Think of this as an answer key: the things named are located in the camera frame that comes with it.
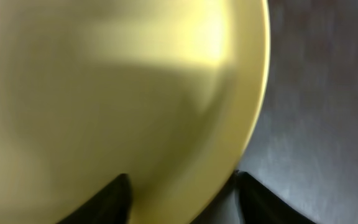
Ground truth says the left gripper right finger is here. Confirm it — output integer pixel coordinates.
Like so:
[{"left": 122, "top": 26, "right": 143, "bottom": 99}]
[{"left": 234, "top": 170, "right": 315, "bottom": 224}]

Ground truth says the dark brown serving tray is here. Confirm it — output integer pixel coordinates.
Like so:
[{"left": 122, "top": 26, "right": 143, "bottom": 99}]
[{"left": 191, "top": 0, "right": 358, "bottom": 224}]

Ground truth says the yellow round plate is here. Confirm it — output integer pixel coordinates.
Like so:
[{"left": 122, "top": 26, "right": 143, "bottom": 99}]
[{"left": 0, "top": 0, "right": 270, "bottom": 223}]

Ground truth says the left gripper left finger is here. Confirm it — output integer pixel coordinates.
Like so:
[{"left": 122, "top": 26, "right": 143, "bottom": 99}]
[{"left": 58, "top": 174, "right": 132, "bottom": 224}]

